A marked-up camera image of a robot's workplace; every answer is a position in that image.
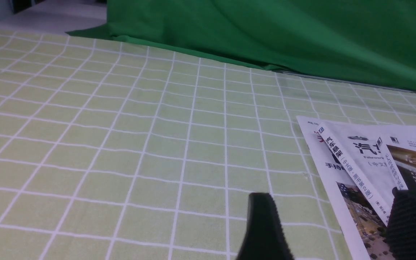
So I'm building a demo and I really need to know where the green backdrop cloth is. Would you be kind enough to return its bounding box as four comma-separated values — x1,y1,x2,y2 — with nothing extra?
68,0,416,91

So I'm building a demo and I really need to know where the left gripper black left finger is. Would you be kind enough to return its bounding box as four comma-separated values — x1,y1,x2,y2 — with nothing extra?
236,192,294,260

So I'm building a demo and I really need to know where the white car book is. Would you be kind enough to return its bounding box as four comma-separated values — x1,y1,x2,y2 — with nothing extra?
317,122,416,225

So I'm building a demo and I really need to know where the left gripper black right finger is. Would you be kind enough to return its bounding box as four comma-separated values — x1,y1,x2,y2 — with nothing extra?
386,188,416,260

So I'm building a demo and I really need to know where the bottom white magazine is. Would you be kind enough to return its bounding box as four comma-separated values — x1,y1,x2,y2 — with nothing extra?
296,116,394,260

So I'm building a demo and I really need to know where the green checkered tablecloth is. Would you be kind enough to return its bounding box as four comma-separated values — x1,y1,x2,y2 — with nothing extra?
0,31,416,260

